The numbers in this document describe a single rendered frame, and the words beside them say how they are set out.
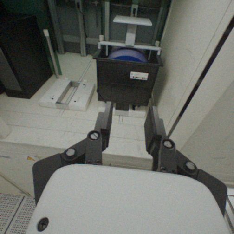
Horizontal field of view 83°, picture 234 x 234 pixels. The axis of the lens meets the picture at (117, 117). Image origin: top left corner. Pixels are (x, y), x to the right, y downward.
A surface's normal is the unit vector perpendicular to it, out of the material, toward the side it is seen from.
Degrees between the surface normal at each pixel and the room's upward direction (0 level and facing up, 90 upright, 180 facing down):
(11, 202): 0
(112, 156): 90
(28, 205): 0
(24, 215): 0
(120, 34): 90
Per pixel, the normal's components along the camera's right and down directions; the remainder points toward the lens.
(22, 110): 0.07, -0.71
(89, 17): -0.09, 0.69
